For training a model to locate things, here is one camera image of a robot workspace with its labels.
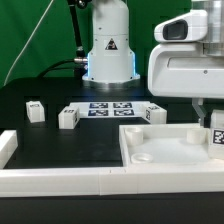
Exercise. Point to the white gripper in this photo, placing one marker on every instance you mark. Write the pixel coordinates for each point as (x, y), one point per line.
(189, 58)

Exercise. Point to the white square table top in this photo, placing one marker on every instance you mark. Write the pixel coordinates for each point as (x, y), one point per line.
(165, 144)

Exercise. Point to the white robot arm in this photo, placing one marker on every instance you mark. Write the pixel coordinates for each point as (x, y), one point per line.
(111, 62)

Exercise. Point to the fiducial marker sheet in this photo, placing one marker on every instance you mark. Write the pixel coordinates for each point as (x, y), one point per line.
(110, 109)

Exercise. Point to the white fence wall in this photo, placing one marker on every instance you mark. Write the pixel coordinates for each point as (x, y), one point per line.
(103, 180)

